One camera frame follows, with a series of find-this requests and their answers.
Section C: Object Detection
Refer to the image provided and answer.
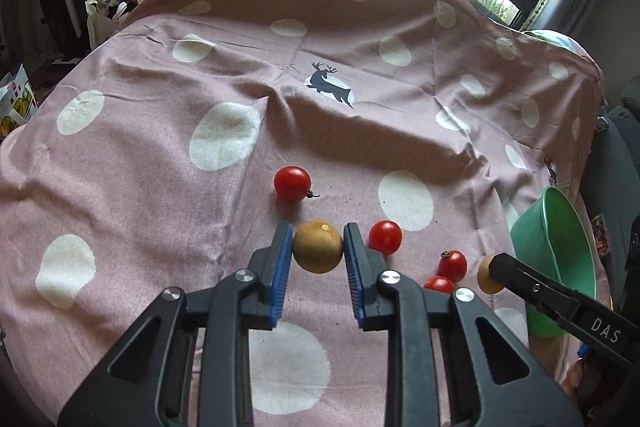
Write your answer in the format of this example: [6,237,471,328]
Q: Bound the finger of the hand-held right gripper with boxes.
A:
[490,253,640,367]
[576,343,632,409]

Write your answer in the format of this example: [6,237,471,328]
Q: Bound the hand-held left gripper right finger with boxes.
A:
[343,222,584,427]

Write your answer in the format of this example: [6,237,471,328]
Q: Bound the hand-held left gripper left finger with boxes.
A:
[56,221,294,427]

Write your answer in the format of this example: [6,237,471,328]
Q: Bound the brown longan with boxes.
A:
[292,219,345,274]
[476,255,506,296]

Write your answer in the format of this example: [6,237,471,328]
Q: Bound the green bowl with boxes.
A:
[510,186,599,338]

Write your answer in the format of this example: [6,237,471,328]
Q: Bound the person's right hand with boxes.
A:
[564,358,589,403]

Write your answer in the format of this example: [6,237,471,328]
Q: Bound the red cherry tomato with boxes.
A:
[438,250,469,283]
[274,166,321,202]
[423,276,457,296]
[368,220,403,257]

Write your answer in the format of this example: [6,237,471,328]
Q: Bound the dark grey sofa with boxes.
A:
[592,77,640,258]

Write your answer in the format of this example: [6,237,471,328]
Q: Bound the pink polka dot cloth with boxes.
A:
[0,0,604,427]

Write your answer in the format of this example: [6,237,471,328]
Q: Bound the patterned shopping bag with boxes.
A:
[85,0,132,48]

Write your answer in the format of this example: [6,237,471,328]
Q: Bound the fruit printed cardboard box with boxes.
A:
[0,64,39,138]

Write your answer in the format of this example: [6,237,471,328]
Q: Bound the black hanging bag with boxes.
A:
[34,0,84,54]

